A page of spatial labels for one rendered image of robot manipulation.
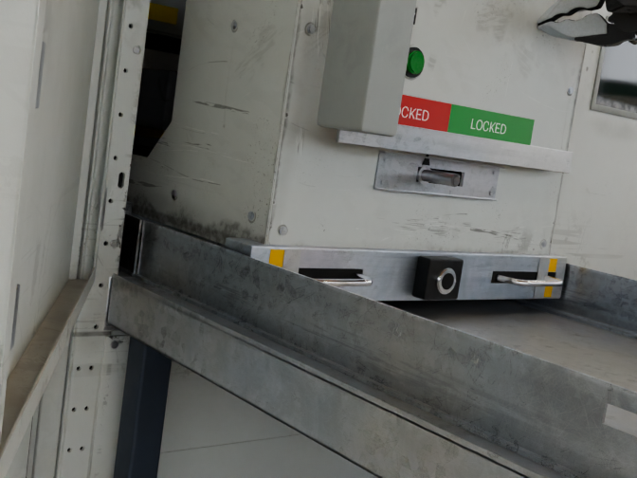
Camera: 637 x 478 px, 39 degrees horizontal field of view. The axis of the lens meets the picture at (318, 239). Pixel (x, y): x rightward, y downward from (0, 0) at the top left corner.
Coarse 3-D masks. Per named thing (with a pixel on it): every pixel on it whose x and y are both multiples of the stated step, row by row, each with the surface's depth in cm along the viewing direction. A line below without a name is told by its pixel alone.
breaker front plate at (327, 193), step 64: (320, 0) 92; (448, 0) 104; (512, 0) 111; (320, 64) 94; (448, 64) 106; (512, 64) 113; (576, 64) 121; (320, 128) 95; (320, 192) 97; (384, 192) 103; (448, 192) 109; (512, 192) 117
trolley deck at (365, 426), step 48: (144, 288) 100; (144, 336) 99; (192, 336) 92; (240, 336) 85; (480, 336) 102; (528, 336) 106; (576, 336) 110; (624, 336) 115; (240, 384) 85; (288, 384) 79; (336, 384) 74; (624, 384) 89; (336, 432) 74; (384, 432) 70; (432, 432) 66
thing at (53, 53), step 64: (0, 0) 41; (64, 0) 71; (0, 64) 41; (64, 64) 76; (0, 128) 42; (64, 128) 81; (0, 192) 42; (64, 192) 88; (0, 256) 43; (64, 256) 95; (0, 320) 43; (64, 320) 84; (0, 384) 43; (0, 448) 52
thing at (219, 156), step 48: (192, 0) 106; (240, 0) 99; (288, 0) 92; (192, 48) 106; (240, 48) 98; (288, 48) 92; (192, 96) 106; (240, 96) 98; (576, 96) 122; (192, 144) 105; (240, 144) 98; (144, 192) 114; (192, 192) 105; (240, 192) 98
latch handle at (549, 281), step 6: (498, 276) 116; (504, 276) 116; (546, 276) 122; (504, 282) 116; (510, 282) 115; (516, 282) 114; (522, 282) 114; (528, 282) 115; (534, 282) 115; (540, 282) 116; (546, 282) 117; (552, 282) 118; (558, 282) 119
